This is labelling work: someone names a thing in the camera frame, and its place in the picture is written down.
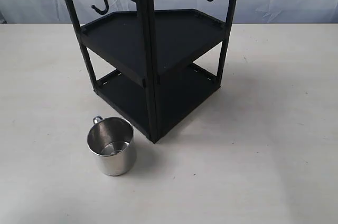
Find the black metal shelf rack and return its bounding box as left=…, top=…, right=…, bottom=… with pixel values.
left=65, top=0, right=237, bottom=143

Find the stainless steel mug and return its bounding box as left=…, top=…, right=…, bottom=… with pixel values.
left=87, top=116, right=137, bottom=176

